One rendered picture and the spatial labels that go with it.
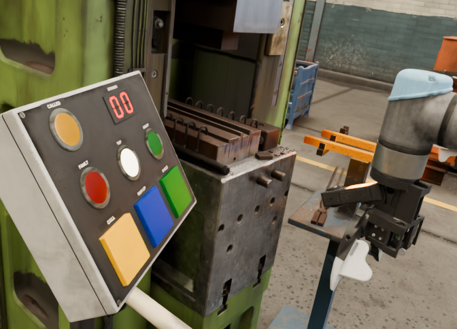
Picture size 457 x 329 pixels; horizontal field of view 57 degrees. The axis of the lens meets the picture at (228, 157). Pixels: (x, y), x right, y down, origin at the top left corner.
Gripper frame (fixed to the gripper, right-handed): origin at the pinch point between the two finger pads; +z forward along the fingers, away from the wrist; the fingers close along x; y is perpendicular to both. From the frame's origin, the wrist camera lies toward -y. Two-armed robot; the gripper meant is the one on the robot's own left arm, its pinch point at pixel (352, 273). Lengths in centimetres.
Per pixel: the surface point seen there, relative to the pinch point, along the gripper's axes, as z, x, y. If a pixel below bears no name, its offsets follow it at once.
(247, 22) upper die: -36, 16, -49
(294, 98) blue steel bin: 57, 323, -256
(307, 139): -1, 51, -48
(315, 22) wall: -13, 681, -502
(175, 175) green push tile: -9.8, -17.2, -29.7
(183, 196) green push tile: -6.2, -16.4, -27.7
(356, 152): -1, 56, -33
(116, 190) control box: -13.5, -33.1, -22.8
